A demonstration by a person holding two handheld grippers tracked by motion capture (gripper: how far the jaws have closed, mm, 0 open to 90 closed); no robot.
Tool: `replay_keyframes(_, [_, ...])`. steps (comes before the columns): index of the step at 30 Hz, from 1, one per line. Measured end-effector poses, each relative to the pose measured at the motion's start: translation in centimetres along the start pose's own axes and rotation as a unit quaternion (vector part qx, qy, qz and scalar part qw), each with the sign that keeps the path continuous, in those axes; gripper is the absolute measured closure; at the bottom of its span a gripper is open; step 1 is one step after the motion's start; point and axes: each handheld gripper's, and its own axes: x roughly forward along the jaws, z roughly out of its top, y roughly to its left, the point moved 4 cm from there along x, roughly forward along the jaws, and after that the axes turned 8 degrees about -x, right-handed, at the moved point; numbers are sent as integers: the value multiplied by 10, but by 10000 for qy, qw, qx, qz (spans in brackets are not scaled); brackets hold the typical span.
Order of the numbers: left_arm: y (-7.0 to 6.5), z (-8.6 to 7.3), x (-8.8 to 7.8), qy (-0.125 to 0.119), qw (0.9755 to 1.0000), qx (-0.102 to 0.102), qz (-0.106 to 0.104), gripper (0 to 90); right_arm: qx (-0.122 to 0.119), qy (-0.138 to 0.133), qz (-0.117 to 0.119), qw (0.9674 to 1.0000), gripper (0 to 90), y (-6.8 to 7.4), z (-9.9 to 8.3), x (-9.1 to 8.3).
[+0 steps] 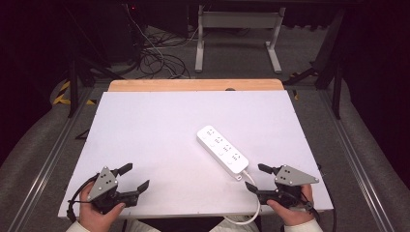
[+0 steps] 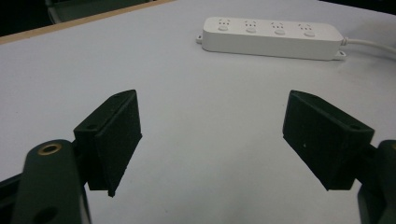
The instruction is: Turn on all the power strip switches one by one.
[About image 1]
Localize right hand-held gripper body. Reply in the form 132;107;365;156
256;163;321;210

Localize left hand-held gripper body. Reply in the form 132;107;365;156
86;165;140;216

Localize person's left hand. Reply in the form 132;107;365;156
78;181;127;232

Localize person's right hand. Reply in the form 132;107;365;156
266;184;314;227

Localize white power strip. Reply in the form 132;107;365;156
196;125;250;182

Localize yellow black hazard tape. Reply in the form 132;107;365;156
52;80;97;106

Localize black metal stand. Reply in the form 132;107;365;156
61;6;127;119
283;9;347;121

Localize white power strip cable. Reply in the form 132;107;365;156
221;169;261;226

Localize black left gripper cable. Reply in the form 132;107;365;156
66;173;100;224

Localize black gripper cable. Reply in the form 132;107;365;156
299;188;338;232
66;173;100;224

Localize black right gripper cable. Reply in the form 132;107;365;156
299;188;338;232

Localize aluminium floor rail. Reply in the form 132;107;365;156
317;90;395;232
6;86;98;232

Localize tangle of black floor cables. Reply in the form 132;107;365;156
110;27;252;80

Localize white floor cable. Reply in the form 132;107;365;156
124;3;201;80

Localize white metal table frame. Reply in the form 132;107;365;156
194;4;287;74

